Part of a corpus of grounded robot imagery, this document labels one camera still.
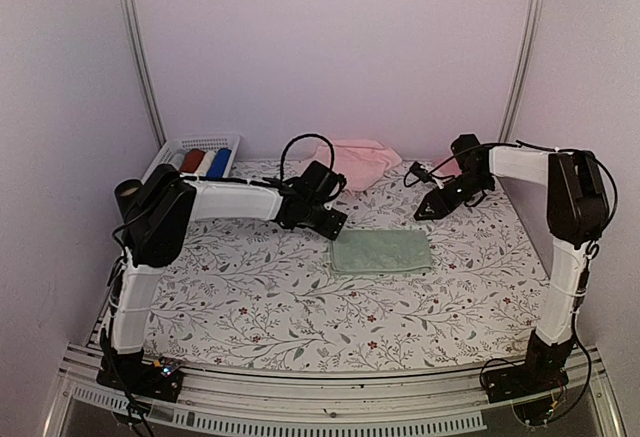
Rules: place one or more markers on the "left aluminium frame post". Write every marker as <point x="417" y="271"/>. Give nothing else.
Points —
<point x="135" y="38"/>

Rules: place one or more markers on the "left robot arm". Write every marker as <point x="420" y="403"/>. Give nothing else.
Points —
<point x="160" y="211"/>

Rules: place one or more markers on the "pink towel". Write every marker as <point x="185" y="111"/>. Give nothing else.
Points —
<point x="363" y="162"/>

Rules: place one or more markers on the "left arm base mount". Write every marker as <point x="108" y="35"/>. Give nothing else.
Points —
<point x="140" y="379"/>

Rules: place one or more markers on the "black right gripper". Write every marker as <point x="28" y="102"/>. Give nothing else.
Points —
<point x="440" y="207"/>

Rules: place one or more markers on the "black cylinder cup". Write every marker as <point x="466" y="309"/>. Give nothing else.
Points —
<point x="125" y="194"/>

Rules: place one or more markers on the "pink plate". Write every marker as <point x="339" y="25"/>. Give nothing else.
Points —
<point x="444" y="167"/>

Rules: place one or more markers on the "grey rolled towel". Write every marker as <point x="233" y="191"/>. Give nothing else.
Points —
<point x="177" y="160"/>

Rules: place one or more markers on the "green towel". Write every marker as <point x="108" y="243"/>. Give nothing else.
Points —
<point x="372" y="252"/>

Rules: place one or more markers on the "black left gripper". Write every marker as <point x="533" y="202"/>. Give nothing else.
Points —
<point x="332" y="227"/>

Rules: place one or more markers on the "right aluminium frame post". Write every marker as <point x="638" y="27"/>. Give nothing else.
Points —
<point x="532" y="20"/>

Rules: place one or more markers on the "white rolled towel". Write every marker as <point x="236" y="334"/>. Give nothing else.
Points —
<point x="206" y="163"/>

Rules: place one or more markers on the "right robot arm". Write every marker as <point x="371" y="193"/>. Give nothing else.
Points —
<point x="578" y="211"/>

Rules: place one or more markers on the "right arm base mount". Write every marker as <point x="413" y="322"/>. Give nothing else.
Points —
<point x="544" y="383"/>

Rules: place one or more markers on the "blue rolled towel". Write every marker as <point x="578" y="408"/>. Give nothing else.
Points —
<point x="219" y="164"/>

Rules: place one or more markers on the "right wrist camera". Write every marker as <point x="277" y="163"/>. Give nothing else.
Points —
<point x="417" y="173"/>

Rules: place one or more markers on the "aluminium frame post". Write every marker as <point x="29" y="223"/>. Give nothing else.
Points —
<point x="532" y="20"/>
<point x="135" y="38"/>

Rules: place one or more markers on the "front aluminium rail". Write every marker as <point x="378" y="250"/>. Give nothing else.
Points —
<point x="226" y="401"/>

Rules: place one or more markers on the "red rolled towel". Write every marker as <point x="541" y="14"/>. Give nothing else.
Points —
<point x="192" y="160"/>

